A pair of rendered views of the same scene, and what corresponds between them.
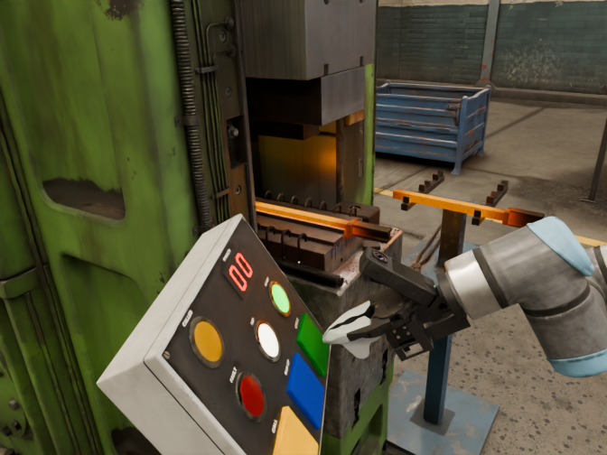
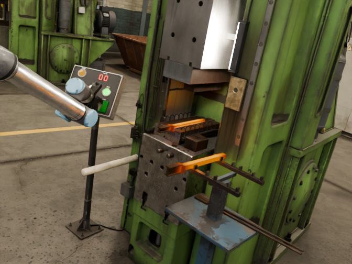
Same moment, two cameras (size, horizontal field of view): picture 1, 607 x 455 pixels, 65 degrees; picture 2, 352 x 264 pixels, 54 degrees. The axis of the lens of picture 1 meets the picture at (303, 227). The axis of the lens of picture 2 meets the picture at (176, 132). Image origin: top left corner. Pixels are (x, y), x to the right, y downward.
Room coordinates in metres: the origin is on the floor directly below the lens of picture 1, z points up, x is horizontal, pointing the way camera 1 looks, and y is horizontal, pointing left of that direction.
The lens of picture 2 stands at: (1.24, -2.01, 1.62)
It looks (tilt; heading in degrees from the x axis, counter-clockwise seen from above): 19 degrees down; 94
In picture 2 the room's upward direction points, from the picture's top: 10 degrees clockwise
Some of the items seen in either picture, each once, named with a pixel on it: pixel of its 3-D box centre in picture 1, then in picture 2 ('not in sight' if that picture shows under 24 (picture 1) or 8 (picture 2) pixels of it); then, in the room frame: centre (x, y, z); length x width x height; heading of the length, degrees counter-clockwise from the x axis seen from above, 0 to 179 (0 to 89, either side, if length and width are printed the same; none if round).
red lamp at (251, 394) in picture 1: (251, 395); not in sight; (0.41, 0.07, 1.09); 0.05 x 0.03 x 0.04; 147
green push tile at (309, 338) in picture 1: (311, 345); (101, 106); (0.61, -0.01, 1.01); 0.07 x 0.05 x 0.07; 172
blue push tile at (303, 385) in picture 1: (303, 391); not in sight; (0.51, 0.01, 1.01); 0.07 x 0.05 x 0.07; 172
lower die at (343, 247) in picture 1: (274, 228); (188, 127); (1.15, 0.08, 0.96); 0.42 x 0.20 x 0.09; 57
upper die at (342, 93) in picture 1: (265, 89); (199, 71); (1.15, 0.08, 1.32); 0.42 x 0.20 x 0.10; 57
